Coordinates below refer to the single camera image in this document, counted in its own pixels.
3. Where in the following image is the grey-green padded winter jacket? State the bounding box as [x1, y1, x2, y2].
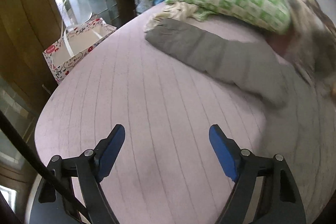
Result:
[145, 19, 335, 223]

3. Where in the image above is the brown wooden door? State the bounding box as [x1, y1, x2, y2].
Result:
[1, 0, 62, 112]

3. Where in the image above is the white patterned paper gift bag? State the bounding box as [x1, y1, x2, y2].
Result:
[43, 18, 117, 84]

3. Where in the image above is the beige brown leaf-pattern blanket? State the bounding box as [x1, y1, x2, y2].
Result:
[223, 0, 336, 98]

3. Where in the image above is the cream cloth under pillow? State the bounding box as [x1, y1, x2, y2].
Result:
[144, 2, 199, 33]

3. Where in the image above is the black cable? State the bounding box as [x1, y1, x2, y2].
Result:
[0, 110, 90, 219]

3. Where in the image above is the pink quilted bed sheet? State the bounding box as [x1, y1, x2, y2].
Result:
[34, 2, 295, 224]

